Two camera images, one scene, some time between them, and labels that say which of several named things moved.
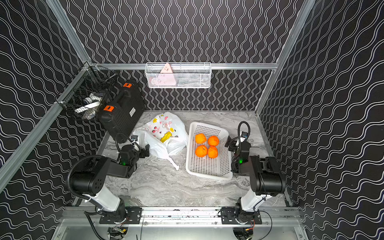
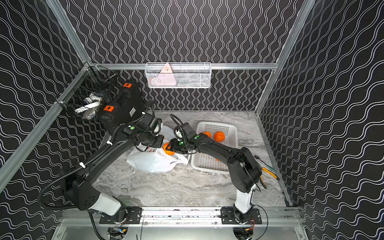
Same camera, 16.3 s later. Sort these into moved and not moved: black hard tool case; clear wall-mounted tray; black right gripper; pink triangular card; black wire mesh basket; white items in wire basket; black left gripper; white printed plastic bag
Moved: black right gripper; black left gripper; white printed plastic bag
Not moved: pink triangular card; clear wall-mounted tray; black wire mesh basket; black hard tool case; white items in wire basket
